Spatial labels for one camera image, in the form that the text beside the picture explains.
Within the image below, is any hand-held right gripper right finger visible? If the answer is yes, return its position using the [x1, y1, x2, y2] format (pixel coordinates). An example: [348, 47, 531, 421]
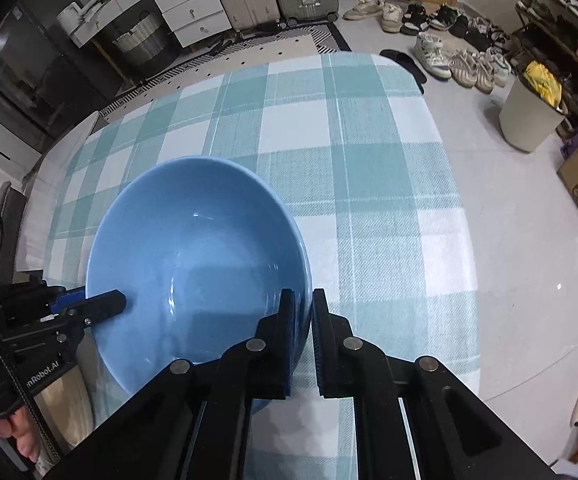
[311, 287, 560, 480]

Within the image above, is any yellow bag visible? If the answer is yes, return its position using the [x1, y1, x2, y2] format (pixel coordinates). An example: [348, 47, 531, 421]
[522, 60, 564, 108]

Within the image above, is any white trash bin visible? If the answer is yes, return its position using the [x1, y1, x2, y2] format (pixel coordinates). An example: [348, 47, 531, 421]
[499, 74, 567, 153]

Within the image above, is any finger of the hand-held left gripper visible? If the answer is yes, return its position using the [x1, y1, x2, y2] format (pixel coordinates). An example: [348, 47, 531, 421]
[0, 280, 88, 323]
[51, 290, 127, 331]

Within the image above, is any white dresser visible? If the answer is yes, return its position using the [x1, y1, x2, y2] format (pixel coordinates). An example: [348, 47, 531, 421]
[69, 0, 235, 53]

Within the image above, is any grey fridge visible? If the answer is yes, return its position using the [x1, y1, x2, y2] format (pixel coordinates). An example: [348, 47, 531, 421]
[0, 0, 114, 111]

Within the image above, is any person's left hand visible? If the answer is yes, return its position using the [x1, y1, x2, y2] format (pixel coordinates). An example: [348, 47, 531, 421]
[0, 407, 40, 466]

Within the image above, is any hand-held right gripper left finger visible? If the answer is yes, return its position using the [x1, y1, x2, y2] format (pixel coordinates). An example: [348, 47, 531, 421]
[69, 287, 297, 480]

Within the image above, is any black white patterned rug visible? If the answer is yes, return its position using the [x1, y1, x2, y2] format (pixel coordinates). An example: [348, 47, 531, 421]
[99, 22, 352, 116]

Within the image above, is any grey cushioned chair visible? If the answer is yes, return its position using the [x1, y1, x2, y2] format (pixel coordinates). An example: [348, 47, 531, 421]
[0, 180, 27, 286]

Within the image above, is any teal checked tablecloth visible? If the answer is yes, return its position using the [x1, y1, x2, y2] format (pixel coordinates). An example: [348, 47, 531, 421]
[44, 52, 481, 480]

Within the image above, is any row of floor shoes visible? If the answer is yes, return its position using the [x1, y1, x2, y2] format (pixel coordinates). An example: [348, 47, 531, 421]
[341, 0, 515, 95]

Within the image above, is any blue bowl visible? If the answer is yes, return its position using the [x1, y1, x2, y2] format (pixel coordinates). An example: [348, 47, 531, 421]
[85, 156, 313, 413]

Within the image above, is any cream plate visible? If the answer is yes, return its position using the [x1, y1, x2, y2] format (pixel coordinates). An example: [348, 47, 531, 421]
[33, 332, 94, 453]

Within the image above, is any white electric kettle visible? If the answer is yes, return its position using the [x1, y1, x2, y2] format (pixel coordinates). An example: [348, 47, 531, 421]
[56, 2, 86, 36]

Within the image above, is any woven laundry basket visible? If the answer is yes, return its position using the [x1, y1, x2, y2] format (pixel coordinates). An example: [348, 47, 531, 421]
[111, 10, 177, 67]

